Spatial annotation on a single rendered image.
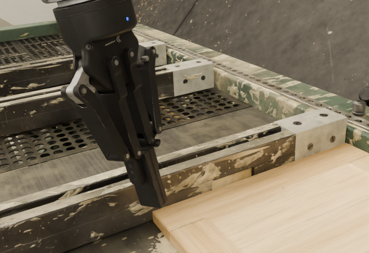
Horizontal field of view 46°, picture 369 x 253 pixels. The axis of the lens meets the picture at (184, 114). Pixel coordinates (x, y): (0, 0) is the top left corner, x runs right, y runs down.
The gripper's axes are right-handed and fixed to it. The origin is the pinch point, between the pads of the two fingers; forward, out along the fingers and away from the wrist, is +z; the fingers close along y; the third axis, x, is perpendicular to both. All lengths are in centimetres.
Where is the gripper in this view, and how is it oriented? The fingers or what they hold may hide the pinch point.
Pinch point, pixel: (146, 177)
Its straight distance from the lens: 49.7
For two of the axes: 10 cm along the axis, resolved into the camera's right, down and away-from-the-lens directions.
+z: 2.4, 9.1, 3.5
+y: -5.0, 4.2, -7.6
